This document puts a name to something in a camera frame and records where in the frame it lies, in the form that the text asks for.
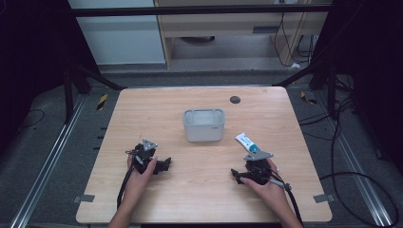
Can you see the light wooden desk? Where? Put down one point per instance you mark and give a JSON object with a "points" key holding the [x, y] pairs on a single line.
{"points": [[221, 23]]}

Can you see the black horizontal bar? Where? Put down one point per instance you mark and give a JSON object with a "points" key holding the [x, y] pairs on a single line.
{"points": [[190, 10]]}

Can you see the black curtain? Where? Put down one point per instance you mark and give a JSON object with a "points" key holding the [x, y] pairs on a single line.
{"points": [[374, 79], [31, 63]]}

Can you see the white and blue toothpaste tube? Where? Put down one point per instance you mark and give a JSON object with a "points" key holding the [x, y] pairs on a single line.
{"points": [[245, 141]]}

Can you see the grey tape strip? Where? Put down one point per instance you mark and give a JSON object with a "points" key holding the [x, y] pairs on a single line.
{"points": [[84, 198], [323, 198]]}

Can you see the aluminium floor rail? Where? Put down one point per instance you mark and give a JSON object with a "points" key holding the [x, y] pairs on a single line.
{"points": [[355, 164], [47, 161]]}

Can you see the yellow and black tape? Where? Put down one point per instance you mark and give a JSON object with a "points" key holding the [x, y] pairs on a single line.
{"points": [[102, 102], [308, 98]]}

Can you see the person's right hand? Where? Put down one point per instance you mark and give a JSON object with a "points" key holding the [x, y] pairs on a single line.
{"points": [[269, 191]]}

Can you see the round grey table grommet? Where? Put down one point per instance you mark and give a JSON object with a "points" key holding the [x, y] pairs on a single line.
{"points": [[235, 99]]}

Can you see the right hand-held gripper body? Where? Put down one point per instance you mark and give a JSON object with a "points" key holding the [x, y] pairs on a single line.
{"points": [[257, 166]]}

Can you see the person's left hand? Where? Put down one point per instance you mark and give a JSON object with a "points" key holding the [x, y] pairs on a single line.
{"points": [[139, 183]]}

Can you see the white plastic bin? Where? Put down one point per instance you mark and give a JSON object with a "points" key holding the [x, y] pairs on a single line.
{"points": [[203, 129]]}

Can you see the black metal stand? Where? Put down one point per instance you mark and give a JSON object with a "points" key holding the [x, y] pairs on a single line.
{"points": [[68, 95], [331, 91]]}

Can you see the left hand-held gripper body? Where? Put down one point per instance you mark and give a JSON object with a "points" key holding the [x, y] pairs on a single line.
{"points": [[144, 155]]}

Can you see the white cabinet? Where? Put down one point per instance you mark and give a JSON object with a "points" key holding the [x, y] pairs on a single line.
{"points": [[120, 38]]}

